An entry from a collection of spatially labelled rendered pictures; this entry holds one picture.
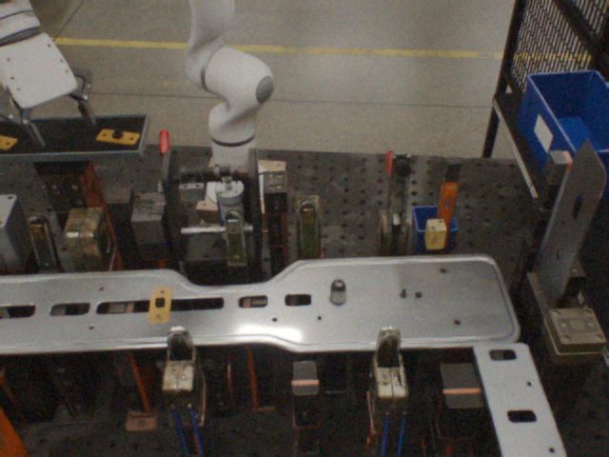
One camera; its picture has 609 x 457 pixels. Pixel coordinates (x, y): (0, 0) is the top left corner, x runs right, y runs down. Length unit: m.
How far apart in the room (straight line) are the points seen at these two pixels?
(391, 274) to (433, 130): 2.19
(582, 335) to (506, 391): 0.16
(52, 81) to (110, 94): 2.72
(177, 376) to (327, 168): 1.07
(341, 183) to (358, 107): 1.64
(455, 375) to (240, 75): 0.81
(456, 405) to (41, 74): 0.87
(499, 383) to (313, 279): 0.39
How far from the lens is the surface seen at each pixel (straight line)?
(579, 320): 1.26
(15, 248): 1.45
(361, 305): 1.28
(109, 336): 1.29
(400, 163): 1.24
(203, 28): 1.54
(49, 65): 1.17
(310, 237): 1.36
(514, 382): 1.22
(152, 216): 1.38
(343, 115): 3.54
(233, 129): 1.68
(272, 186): 1.35
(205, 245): 1.45
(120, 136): 1.45
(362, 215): 1.90
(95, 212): 1.41
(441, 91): 3.78
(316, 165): 2.07
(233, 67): 1.58
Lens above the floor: 1.98
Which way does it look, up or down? 44 degrees down
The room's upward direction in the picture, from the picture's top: 1 degrees counter-clockwise
